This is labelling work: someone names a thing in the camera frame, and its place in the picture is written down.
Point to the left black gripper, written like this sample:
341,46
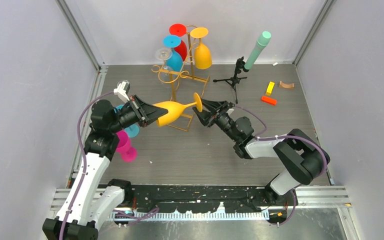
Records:
145,113

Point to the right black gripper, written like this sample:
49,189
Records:
211,118

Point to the yellow wine glass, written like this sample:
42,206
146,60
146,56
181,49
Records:
202,54
175,109

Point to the blue wine glass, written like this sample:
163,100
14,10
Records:
175,62
132,131

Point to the pink wine glass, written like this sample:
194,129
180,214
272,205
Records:
124,147

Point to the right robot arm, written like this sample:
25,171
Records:
303,159

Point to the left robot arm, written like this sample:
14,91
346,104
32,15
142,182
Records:
80,218

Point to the rear clear wine glass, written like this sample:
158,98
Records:
163,54

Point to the red wine glass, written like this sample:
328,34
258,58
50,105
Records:
179,30

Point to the black tripod stand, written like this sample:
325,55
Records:
234,80

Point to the orange block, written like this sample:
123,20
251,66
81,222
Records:
269,100

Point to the yellow block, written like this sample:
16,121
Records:
270,88

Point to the wooden arch block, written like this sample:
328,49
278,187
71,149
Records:
286,85

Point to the mint green microphone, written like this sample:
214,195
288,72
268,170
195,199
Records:
261,42

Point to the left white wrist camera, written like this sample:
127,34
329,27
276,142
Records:
122,91

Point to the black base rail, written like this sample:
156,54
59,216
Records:
200,199

